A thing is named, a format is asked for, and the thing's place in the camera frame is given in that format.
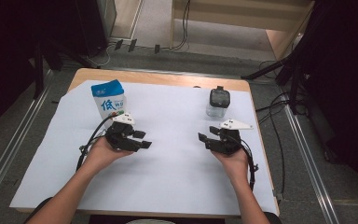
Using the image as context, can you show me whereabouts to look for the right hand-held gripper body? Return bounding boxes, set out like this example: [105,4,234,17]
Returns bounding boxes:
[205,119,254,156]

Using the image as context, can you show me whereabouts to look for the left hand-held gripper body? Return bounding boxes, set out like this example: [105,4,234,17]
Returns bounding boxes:
[104,112,138,153]

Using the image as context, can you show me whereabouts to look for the clear jar with black lid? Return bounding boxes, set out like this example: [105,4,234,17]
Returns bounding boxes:
[205,86,231,119]

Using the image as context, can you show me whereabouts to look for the blue and white milk carton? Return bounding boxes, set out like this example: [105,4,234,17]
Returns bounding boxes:
[90,78,129,129]

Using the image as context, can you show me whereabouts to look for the person's left hand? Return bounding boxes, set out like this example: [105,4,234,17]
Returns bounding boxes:
[84,135,134,172]

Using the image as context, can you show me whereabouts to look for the person's right hand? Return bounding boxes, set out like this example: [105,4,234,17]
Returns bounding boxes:
[211,145,251,186]

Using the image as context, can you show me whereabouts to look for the white paper sheet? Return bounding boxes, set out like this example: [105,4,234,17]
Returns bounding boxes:
[9,79,279,217]

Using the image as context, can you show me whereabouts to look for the black tripod stand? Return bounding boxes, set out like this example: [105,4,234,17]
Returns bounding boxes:
[241,46,310,116]

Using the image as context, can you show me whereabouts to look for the black metal stand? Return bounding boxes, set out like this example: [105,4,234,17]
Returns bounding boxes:
[31,35,99,101]

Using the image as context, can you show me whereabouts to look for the light wooden shelf unit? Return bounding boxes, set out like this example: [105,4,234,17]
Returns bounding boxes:
[170,0,316,62]

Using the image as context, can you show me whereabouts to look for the grey cabinet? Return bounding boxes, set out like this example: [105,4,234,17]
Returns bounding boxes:
[96,0,118,39]

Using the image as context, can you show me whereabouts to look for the dark curtain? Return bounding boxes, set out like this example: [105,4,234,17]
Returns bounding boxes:
[0,0,108,139]
[287,0,358,208]

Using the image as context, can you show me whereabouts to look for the left hand-held gripper cable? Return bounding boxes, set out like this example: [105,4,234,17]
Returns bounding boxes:
[76,115,117,172]

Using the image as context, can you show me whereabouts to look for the hand-held gripper cable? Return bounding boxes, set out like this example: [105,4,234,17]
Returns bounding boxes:
[229,133,259,191]
[76,115,117,172]

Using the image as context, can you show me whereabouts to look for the right hand-held gripper cable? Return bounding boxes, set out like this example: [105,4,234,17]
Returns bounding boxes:
[229,133,259,191]

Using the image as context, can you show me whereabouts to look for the black floor cable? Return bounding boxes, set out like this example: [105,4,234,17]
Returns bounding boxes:
[255,60,293,200]

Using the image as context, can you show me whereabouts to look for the white floor cable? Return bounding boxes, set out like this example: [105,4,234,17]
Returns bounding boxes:
[85,42,117,68]

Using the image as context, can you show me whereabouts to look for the metal floor rail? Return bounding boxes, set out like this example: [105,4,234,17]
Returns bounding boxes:
[280,94,341,224]
[0,69,55,217]

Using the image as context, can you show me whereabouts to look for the black hanging cable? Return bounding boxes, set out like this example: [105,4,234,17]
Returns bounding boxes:
[170,0,192,51]

